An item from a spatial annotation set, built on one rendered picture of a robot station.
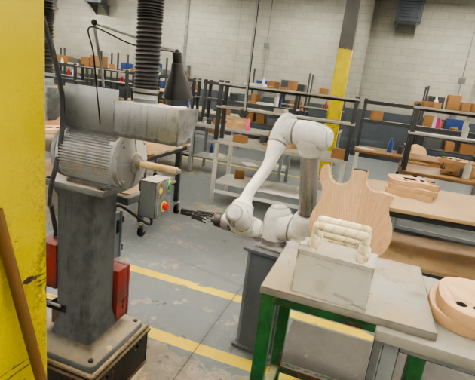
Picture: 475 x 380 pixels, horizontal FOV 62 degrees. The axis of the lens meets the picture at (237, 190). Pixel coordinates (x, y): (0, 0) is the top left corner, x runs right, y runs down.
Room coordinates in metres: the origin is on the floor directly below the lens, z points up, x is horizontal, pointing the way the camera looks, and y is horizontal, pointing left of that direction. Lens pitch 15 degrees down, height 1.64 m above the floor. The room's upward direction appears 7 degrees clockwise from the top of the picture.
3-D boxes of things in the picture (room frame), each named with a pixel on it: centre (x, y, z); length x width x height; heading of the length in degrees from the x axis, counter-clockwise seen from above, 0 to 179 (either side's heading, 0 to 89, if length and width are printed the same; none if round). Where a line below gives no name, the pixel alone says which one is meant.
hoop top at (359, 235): (1.31, -0.38, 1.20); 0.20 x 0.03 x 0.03; 69
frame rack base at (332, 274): (1.36, -0.40, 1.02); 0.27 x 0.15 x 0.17; 70
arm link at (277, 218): (2.31, -0.27, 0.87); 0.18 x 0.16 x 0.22; 61
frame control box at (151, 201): (2.03, 0.51, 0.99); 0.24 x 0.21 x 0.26; 73
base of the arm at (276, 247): (2.32, -0.25, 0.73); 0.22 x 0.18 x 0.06; 65
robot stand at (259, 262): (2.31, -0.26, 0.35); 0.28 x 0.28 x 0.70; 65
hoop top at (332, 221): (1.39, -0.41, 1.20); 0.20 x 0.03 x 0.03; 69
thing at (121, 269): (1.99, 0.68, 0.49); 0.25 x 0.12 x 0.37; 73
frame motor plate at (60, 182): (1.84, 0.72, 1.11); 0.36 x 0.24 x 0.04; 73
